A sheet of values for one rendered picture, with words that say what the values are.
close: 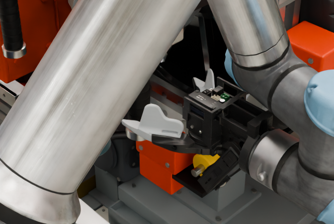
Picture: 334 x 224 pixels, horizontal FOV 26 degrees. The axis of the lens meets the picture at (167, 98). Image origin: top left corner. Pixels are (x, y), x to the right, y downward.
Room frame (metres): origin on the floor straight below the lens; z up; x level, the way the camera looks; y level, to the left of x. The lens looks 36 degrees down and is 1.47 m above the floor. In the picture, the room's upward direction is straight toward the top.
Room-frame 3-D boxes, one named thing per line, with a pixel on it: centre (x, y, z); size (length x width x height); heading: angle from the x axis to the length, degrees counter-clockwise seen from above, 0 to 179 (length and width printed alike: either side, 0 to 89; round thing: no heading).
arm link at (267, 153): (0.72, -0.14, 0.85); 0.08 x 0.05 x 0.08; 135
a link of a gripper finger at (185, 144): (0.79, -0.02, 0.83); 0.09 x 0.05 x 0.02; 81
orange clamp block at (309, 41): (0.98, -0.23, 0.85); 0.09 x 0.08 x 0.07; 45
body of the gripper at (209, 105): (0.78, -0.09, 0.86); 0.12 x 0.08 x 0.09; 45
